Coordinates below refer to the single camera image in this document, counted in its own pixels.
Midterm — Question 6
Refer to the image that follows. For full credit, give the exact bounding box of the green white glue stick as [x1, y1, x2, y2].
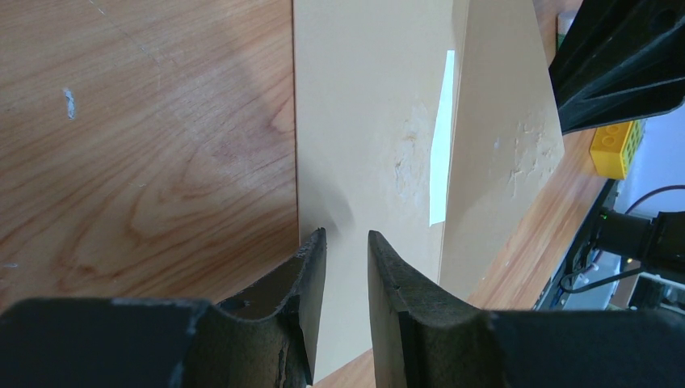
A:
[556, 11, 577, 50]

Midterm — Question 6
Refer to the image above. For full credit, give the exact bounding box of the yellow toy block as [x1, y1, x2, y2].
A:
[590, 119, 646, 180]

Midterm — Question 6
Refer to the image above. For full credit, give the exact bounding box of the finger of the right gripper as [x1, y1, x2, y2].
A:
[548, 0, 684, 134]

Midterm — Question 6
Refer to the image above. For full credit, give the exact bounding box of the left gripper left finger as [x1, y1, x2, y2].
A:
[1, 228, 326, 387]

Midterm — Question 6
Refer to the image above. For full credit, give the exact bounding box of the beige letter paper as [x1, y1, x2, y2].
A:
[429, 50, 456, 226]

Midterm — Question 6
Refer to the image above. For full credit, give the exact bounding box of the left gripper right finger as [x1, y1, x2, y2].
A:
[368, 231, 684, 387]

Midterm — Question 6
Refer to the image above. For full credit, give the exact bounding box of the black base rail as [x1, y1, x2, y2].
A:
[533, 179, 618, 310]

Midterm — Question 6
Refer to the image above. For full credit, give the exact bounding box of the brown paper envelope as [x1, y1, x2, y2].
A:
[293, 1, 564, 381]

